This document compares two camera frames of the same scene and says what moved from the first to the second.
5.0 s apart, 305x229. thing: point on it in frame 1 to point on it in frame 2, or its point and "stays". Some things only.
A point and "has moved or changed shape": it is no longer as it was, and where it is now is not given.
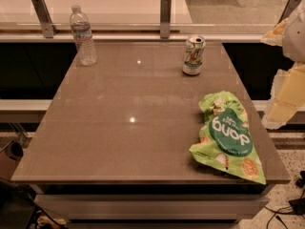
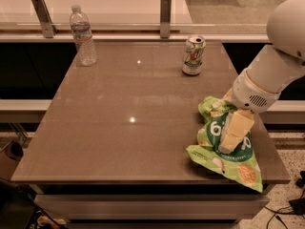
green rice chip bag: (226, 137) has moved or changed shape
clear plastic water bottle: (83, 37) stays
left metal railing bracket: (48, 28) stays
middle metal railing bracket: (165, 16) stays
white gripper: (295, 35) to (250, 92)
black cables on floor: (296, 205) stays
